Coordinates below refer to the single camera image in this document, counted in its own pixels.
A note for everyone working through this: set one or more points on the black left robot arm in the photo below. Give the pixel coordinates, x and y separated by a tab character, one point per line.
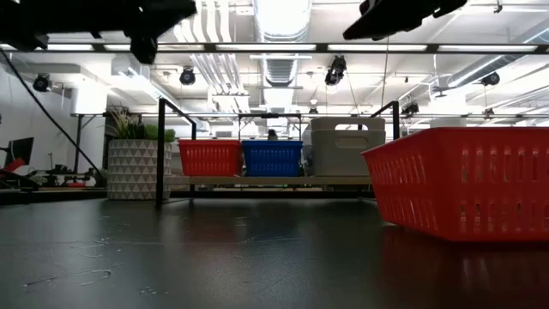
64	15

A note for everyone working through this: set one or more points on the red background object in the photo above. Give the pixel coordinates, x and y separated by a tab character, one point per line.
13	166

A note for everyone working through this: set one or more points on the potted plant in patterned pot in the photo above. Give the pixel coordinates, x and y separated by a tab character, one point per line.
133	171

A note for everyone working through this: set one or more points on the white round ventilation duct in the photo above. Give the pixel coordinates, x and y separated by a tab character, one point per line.
281	70

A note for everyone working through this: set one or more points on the person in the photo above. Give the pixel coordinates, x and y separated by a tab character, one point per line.
273	135

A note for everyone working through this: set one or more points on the black table mat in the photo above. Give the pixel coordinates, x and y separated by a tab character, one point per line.
257	257

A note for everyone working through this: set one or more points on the black ceiling spotlight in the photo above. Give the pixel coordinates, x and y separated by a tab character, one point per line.
409	108
187	76
41	82
490	78
336	70

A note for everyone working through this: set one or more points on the black desk monitor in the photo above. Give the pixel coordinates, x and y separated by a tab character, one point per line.
21	150

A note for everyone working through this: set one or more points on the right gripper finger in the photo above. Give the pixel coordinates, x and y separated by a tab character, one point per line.
448	6
394	17

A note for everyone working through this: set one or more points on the red slotted plastic basket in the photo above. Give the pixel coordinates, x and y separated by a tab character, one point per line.
472	184
210	161
210	142

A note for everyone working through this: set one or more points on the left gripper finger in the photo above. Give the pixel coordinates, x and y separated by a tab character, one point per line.
144	49

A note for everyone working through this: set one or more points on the blue slotted plastic basket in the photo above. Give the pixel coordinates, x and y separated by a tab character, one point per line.
272	161
272	143

